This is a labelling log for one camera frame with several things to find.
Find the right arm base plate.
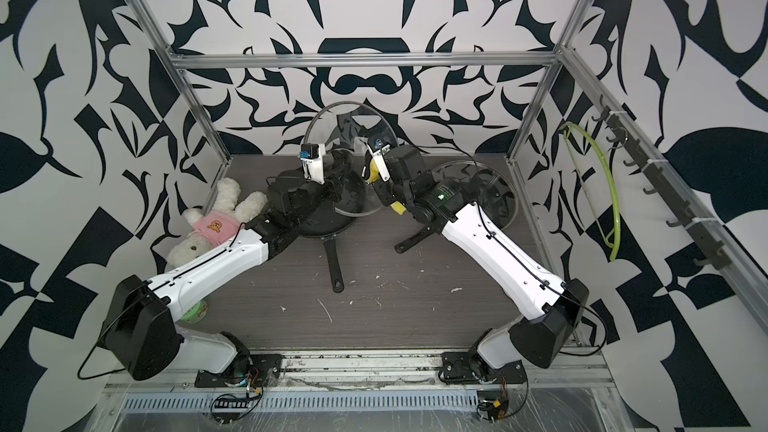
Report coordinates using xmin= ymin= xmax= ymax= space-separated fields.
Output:
xmin=438 ymin=352 xmax=527 ymax=385

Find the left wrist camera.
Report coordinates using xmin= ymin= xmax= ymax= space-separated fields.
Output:
xmin=299 ymin=143 xmax=326 ymax=185

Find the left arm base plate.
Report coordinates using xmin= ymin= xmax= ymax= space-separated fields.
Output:
xmin=194 ymin=353 xmax=284 ymax=389

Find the yellow cleaning cloth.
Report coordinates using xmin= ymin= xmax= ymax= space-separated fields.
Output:
xmin=366 ymin=160 xmax=406 ymax=215

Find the glass pot lid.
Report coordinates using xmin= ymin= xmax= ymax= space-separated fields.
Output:
xmin=299 ymin=101 xmax=398 ymax=218
xmin=433 ymin=160 xmax=518 ymax=230

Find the black frying pan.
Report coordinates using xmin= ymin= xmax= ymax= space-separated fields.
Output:
xmin=395 ymin=165 xmax=498 ymax=253
xmin=272 ymin=165 xmax=366 ymax=293

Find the black wall hook rack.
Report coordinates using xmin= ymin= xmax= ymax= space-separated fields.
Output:
xmin=594 ymin=96 xmax=733 ymax=270

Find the left black frying pan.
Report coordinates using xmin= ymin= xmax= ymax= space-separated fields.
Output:
xmin=272 ymin=165 xmax=366 ymax=293

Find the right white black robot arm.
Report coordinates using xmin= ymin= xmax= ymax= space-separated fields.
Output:
xmin=364 ymin=145 xmax=589 ymax=370

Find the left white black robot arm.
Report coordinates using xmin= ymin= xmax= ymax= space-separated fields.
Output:
xmin=96 ymin=150 xmax=371 ymax=386

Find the white teddy bear pink shirt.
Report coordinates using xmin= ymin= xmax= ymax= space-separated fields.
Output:
xmin=167 ymin=178 xmax=268 ymax=268

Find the right black frying pan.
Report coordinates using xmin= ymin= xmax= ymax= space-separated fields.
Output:
xmin=395 ymin=165 xmax=498 ymax=253

